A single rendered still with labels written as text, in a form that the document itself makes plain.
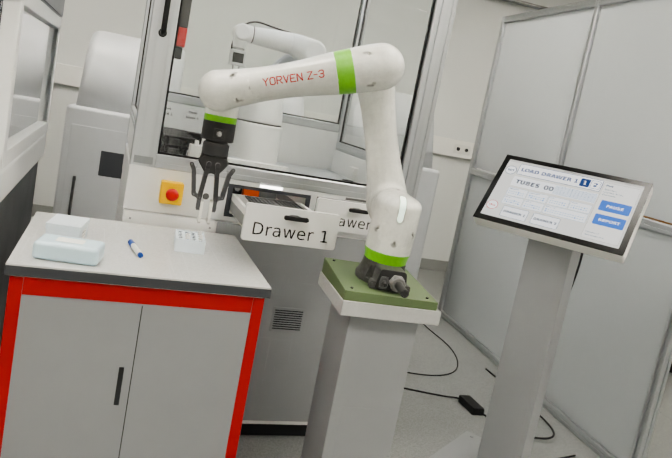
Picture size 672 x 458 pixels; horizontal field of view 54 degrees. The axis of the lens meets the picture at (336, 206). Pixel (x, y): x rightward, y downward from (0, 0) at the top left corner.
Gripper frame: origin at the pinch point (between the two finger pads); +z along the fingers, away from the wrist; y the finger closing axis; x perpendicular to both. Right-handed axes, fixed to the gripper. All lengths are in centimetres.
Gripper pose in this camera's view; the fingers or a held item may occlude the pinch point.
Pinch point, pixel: (205, 211)
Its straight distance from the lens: 192.4
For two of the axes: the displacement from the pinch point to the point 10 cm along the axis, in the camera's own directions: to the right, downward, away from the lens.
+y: 9.5, 1.5, 2.7
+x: -2.4, -1.8, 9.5
